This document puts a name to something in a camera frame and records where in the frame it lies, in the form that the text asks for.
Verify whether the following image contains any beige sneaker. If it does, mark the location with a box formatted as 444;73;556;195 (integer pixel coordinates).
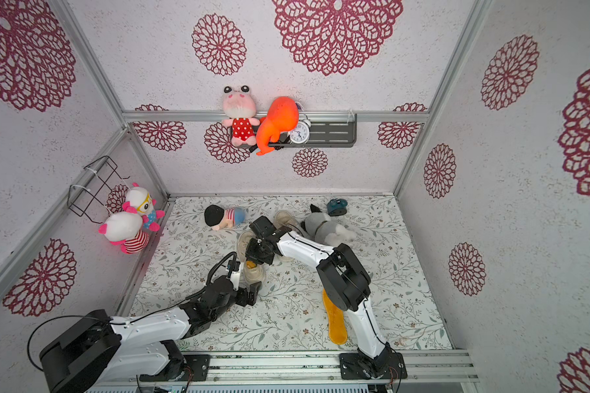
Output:
273;211;306;263
237;230;266;286

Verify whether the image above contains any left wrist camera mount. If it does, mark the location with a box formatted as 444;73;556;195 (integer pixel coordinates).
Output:
227;259;241;291

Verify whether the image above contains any orange plush fish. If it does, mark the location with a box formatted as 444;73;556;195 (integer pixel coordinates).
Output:
256;97;299;156

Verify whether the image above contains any white plush with glasses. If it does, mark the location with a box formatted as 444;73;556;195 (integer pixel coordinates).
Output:
122;183;166;232

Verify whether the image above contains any grey wall shelf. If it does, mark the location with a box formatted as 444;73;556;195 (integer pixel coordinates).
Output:
270;114;357;150

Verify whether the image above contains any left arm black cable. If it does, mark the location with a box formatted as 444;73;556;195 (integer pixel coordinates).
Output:
26;251;239;374

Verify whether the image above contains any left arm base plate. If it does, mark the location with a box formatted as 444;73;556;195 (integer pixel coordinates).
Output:
139;355;211;383

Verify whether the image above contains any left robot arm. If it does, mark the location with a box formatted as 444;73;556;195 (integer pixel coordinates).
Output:
39;275;262;392

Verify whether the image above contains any grey white plush dog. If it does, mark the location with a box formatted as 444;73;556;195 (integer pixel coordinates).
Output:
301;205;357;247

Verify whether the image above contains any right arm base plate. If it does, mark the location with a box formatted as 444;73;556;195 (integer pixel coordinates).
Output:
339;351;408;380

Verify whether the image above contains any black wire basket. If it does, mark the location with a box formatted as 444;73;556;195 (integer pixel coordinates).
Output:
67;156;129;224

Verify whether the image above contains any white pink striped plush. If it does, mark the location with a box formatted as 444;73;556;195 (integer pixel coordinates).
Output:
98;211;149;255

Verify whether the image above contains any pink frog plush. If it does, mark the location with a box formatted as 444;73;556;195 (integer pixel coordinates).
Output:
221;85;260;147

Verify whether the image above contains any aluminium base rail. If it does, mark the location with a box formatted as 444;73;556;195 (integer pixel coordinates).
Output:
86;350;480;392

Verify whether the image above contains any teal toy car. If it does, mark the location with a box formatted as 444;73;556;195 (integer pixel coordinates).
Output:
326;198;348;217

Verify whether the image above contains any floral table mat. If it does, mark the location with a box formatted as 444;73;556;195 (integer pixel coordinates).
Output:
130;196;452;351

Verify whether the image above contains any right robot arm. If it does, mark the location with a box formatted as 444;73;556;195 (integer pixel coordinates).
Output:
247;216;393;378

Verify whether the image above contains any black-haired small doll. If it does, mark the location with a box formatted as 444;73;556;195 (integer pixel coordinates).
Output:
204;205;246;231

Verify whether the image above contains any white alarm clock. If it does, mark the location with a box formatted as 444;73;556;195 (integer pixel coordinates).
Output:
288;118;311;144

